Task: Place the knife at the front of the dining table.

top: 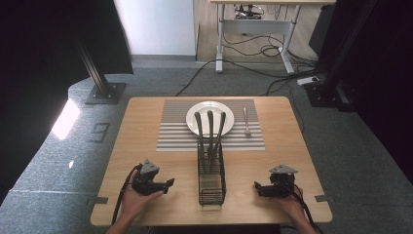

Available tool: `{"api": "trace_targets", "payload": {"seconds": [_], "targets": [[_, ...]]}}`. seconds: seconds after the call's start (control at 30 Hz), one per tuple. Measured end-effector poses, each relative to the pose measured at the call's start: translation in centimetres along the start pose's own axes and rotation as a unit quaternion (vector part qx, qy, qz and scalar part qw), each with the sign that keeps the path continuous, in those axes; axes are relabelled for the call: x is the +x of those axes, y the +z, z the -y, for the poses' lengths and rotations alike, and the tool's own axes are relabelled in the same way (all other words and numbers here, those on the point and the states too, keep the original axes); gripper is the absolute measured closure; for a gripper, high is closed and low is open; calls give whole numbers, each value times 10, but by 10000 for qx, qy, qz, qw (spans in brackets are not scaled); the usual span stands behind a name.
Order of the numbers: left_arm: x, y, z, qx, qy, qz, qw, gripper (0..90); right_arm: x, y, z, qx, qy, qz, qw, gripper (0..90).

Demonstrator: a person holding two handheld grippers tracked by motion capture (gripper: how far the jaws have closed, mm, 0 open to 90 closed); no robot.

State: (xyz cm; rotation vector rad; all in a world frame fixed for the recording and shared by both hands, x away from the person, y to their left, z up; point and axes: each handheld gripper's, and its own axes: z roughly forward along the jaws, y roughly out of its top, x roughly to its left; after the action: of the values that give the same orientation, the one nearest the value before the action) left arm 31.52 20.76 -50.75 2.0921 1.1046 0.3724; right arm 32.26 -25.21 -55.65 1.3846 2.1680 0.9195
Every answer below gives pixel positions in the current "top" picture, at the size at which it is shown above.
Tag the dark flat panel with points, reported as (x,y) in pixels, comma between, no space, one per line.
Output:
(321,31)

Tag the striped grey placemat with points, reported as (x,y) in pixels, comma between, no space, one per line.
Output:
(172,136)

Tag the white-framed wooden desk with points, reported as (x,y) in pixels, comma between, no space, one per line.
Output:
(256,26)

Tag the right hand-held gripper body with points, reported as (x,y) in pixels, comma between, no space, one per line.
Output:
(281,182)

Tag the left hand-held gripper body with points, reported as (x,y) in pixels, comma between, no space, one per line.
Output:
(146,178)

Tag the black metal stand with base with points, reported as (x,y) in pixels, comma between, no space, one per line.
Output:
(337,65)
(99,81)

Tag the black curtain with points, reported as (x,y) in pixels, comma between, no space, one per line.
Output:
(389,81)
(39,65)

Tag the person's left hand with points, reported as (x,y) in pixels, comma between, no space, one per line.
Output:
(134,204)

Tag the white round plate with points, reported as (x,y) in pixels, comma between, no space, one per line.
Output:
(227,115)

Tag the device under desk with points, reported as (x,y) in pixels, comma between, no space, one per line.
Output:
(248,11)

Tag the person's right hand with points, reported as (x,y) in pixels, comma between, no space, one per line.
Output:
(291,206)

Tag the grey floor outlet cover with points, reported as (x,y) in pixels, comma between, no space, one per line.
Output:
(100,131)

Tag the silver fork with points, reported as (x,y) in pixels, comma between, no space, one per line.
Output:
(246,122)

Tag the white power strip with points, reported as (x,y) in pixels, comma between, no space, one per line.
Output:
(307,80)

